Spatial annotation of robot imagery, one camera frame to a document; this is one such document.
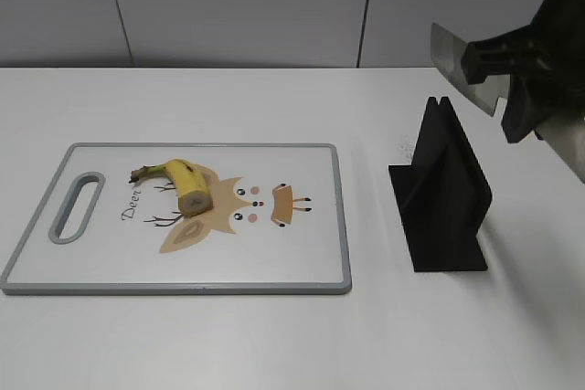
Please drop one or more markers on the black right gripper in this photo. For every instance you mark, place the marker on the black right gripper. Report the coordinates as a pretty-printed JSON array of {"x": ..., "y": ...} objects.
[{"x": 555, "y": 40}]

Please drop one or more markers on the knife with white handle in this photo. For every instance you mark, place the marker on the knife with white handle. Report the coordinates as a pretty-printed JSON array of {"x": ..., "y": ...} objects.
[{"x": 563, "y": 132}]

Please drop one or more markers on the yellow banana with stem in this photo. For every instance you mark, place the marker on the yellow banana with stem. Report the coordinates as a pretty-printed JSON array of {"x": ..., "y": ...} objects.
[{"x": 193, "y": 195}]

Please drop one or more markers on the black knife stand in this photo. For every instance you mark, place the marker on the black knife stand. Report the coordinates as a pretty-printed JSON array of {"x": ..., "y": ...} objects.
[{"x": 442, "y": 195}]

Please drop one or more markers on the white cutting board grey rim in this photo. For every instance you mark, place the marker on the white cutting board grey rim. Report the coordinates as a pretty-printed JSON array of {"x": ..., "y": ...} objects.
[{"x": 277, "y": 225}]

